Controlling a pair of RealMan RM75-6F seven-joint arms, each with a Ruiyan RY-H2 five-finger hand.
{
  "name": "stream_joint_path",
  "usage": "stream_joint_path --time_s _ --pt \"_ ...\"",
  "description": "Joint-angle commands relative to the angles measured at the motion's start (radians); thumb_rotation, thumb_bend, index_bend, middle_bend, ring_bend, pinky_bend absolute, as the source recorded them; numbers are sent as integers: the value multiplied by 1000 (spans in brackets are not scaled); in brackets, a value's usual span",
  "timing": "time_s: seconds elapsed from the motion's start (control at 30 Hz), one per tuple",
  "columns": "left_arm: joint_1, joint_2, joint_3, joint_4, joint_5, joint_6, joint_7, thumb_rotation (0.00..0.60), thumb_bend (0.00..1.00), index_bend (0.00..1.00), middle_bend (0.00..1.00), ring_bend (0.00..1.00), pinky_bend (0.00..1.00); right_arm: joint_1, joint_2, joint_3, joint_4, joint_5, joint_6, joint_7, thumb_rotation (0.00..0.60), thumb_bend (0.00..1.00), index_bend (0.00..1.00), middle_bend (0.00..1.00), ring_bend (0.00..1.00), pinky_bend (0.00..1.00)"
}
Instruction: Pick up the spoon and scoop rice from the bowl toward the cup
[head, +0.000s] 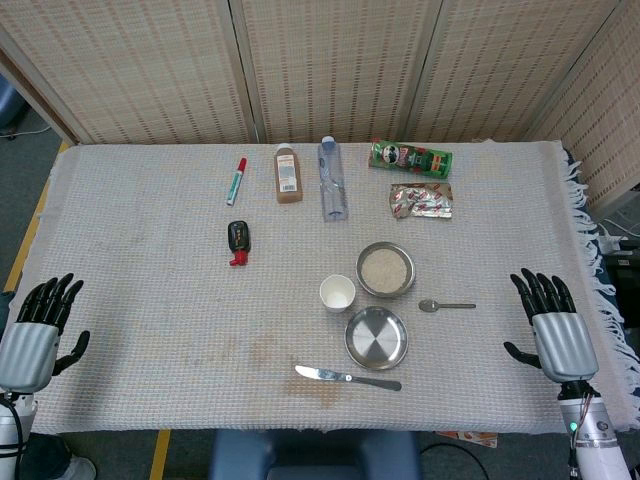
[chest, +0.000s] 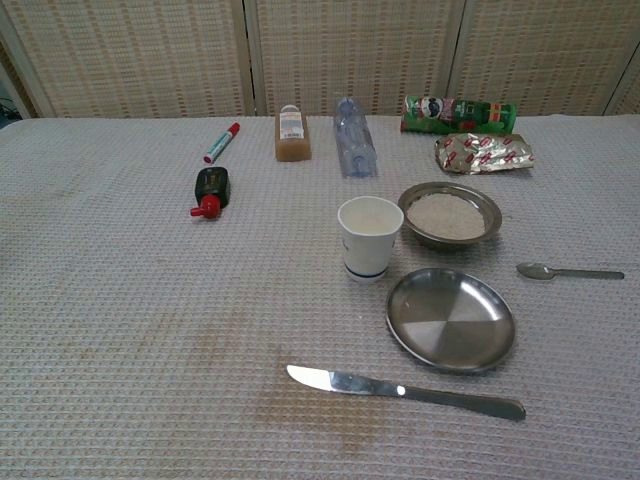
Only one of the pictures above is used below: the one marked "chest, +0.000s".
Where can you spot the small metal spoon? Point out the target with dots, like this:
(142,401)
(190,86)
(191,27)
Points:
(535,271)

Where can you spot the white paper cup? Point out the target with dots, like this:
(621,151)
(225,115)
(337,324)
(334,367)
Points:
(369,250)

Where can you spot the steel bowl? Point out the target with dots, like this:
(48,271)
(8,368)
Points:
(492,212)

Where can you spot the brown liquid bottle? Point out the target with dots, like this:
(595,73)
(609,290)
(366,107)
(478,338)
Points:
(292,142)

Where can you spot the clear plastic water bottle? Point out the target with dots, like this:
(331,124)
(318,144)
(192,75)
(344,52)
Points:
(354,140)

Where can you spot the black red car key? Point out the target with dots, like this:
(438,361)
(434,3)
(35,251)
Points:
(212,185)

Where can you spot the red capped marker pen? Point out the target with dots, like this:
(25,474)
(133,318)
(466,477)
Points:
(220,144)

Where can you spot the steel table knife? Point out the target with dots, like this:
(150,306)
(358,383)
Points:
(360,384)

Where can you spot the round steel plate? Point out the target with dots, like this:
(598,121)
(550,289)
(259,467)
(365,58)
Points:
(450,320)

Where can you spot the silver foil snack wrapper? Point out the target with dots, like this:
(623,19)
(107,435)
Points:
(480,154)

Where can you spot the green Pringles can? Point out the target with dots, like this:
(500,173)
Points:
(457,115)

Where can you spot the woven folding screen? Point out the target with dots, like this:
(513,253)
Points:
(350,50)

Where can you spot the white woven tablecloth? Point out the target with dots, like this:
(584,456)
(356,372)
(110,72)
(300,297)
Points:
(125,300)

